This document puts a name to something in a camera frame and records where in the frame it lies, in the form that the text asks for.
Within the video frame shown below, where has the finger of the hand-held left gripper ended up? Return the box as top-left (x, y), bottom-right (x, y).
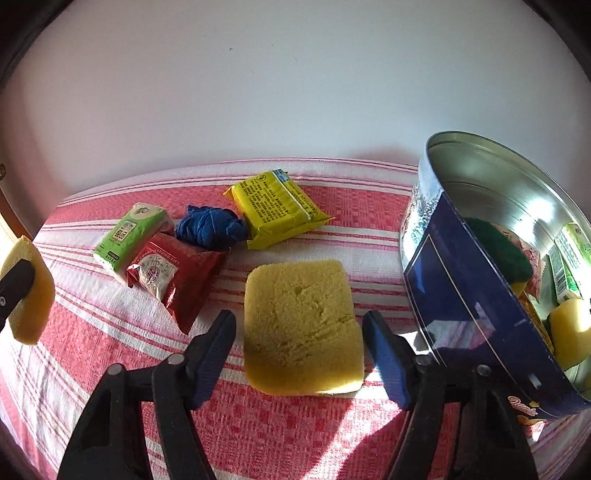
top-left (0, 261), bottom-right (37, 334)

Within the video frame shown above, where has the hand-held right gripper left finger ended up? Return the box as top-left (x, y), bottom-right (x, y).
top-left (58, 309), bottom-right (237, 480)

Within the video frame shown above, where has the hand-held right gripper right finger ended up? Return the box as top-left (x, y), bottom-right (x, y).
top-left (362, 310), bottom-right (539, 480)

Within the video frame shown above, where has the small yellow sponge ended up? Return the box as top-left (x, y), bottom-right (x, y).
top-left (0, 235), bottom-right (56, 345)

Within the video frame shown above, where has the round blue cookie tin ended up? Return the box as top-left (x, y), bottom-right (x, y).
top-left (401, 131), bottom-right (591, 418)

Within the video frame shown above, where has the large yellow sponge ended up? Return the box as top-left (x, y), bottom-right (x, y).
top-left (244, 259), bottom-right (365, 396)

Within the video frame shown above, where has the blue knotted cloth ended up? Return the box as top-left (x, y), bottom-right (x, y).
top-left (175, 204), bottom-right (248, 253)

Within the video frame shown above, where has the small yellow snack packet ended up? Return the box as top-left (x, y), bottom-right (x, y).
top-left (518, 295), bottom-right (556, 352)

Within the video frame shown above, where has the large yellow snack packet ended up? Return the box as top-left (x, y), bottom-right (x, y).
top-left (224, 170), bottom-right (334, 250)

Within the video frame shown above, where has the green tissue packet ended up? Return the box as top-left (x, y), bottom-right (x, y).
top-left (93, 202), bottom-right (174, 283)
top-left (549, 224), bottom-right (591, 302)

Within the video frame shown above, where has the red snack packet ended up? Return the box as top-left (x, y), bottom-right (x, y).
top-left (127, 232), bottom-right (227, 334)

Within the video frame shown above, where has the red striped tablecloth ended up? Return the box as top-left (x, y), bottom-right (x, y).
top-left (0, 159), bottom-right (591, 480)

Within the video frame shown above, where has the wooden door frame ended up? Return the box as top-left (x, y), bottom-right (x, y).
top-left (0, 185), bottom-right (25, 241)

